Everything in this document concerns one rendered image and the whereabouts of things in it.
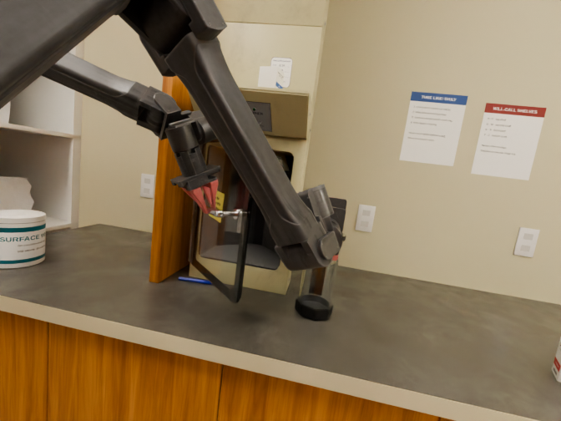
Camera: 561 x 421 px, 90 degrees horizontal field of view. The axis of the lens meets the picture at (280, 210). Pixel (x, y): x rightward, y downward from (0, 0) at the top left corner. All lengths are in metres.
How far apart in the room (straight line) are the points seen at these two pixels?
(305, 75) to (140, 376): 0.87
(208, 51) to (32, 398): 0.95
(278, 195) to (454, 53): 1.13
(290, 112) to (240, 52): 0.26
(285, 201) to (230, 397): 0.49
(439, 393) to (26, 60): 0.74
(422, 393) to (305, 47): 0.85
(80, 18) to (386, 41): 1.18
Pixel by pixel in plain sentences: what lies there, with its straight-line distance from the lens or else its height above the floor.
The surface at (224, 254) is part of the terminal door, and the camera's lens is 0.72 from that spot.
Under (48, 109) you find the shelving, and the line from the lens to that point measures 1.89.
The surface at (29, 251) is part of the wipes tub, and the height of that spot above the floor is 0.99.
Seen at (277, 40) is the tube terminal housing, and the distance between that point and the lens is 0.91.
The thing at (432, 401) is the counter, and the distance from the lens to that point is 0.69.
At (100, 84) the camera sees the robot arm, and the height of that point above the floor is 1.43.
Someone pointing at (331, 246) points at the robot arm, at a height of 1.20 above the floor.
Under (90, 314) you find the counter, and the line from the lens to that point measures 0.79.
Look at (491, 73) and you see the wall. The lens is 1.44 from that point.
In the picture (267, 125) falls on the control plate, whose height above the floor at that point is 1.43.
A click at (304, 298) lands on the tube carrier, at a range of 0.77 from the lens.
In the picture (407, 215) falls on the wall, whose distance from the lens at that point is 1.30.
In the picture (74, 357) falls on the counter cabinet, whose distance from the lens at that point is 0.92.
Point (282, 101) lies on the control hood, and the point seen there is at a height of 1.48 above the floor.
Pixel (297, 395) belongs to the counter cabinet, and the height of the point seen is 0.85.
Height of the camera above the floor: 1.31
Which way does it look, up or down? 8 degrees down
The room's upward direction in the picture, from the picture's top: 7 degrees clockwise
